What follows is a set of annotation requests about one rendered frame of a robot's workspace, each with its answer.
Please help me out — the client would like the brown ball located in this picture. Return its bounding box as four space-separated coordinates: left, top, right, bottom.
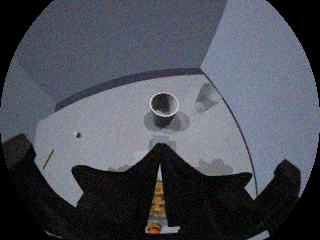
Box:
149 228 160 233

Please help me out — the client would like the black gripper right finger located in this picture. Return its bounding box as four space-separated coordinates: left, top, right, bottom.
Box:
160 144 253 228

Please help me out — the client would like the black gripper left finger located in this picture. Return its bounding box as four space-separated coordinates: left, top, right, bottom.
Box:
71 143 163 225

